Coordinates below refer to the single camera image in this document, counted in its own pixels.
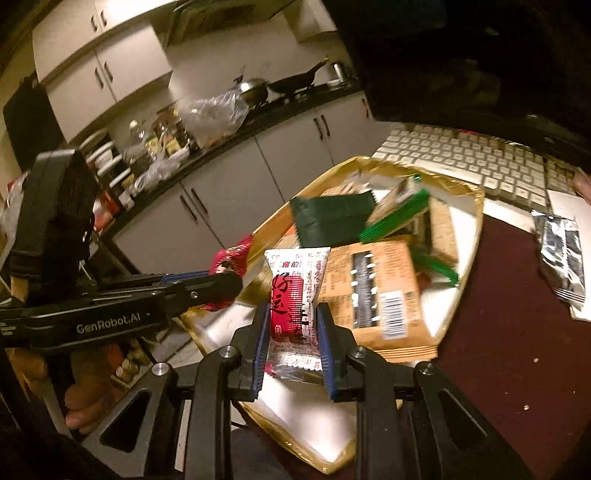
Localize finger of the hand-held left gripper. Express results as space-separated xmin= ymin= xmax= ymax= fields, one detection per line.
xmin=164 ymin=271 xmax=244 ymax=319
xmin=99 ymin=271 xmax=218 ymax=292

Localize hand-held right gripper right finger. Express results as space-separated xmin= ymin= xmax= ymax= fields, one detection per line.
xmin=316 ymin=301 xmax=536 ymax=480

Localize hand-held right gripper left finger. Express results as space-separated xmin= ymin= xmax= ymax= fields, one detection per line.
xmin=81 ymin=300 xmax=273 ymax=480

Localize red and white snack packet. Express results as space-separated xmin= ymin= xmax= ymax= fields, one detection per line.
xmin=263 ymin=247 xmax=332 ymax=384

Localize gold cardboard box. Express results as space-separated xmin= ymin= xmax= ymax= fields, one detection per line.
xmin=180 ymin=156 xmax=485 ymax=476

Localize orange snack packet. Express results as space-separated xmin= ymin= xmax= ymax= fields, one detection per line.
xmin=318 ymin=235 xmax=439 ymax=361

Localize green edged snack packet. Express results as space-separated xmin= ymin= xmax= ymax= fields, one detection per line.
xmin=358 ymin=174 xmax=432 ymax=243

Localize beige cracker packet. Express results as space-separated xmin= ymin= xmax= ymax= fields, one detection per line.
xmin=427 ymin=198 xmax=460 ymax=266

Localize person's left hand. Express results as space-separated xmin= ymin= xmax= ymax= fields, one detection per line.
xmin=62 ymin=344 xmax=123 ymax=437

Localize lower kitchen cabinets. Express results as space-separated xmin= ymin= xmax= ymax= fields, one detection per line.
xmin=111 ymin=90 xmax=393 ymax=264

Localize kitchen cabinets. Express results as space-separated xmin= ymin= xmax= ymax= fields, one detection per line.
xmin=32 ymin=0 xmax=174 ymax=144
xmin=111 ymin=90 xmax=393 ymax=264

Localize green wrapper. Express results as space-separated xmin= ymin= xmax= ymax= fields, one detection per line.
xmin=411 ymin=247 xmax=461 ymax=288

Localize clear plastic bottle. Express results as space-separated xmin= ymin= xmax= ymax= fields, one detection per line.
xmin=124 ymin=120 xmax=151 ymax=162

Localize stack of white bowls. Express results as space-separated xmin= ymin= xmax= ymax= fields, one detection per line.
xmin=85 ymin=131 xmax=118 ymax=174

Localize clear plastic bag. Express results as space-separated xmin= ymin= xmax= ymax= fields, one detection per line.
xmin=178 ymin=90 xmax=250 ymax=139

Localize black kitchen counter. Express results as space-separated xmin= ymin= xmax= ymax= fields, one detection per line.
xmin=83 ymin=78 xmax=370 ymax=241

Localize steel pot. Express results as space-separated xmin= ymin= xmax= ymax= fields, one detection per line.
xmin=233 ymin=76 xmax=271 ymax=104

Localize black appliance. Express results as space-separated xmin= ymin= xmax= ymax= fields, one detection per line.
xmin=2 ymin=78 xmax=63 ymax=171

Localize upper kitchen cabinets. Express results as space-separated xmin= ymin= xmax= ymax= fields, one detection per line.
xmin=32 ymin=0 xmax=174 ymax=144

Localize black wok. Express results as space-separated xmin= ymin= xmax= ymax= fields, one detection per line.
xmin=268 ymin=58 xmax=331 ymax=95

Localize white keyboard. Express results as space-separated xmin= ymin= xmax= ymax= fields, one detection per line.
xmin=372 ymin=122 xmax=578 ymax=208

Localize silver snack packet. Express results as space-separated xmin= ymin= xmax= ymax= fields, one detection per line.
xmin=531 ymin=210 xmax=587 ymax=305

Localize range hood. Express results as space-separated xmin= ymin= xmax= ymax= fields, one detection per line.
xmin=164 ymin=0 xmax=296 ymax=47

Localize white paper sheet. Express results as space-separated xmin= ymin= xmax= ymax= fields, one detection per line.
xmin=545 ymin=189 xmax=591 ymax=321

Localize pink snack packet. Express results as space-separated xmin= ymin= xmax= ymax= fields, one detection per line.
xmin=571 ymin=168 xmax=591 ymax=201

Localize dark computer monitor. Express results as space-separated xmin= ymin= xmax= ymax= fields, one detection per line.
xmin=323 ymin=0 xmax=591 ymax=153

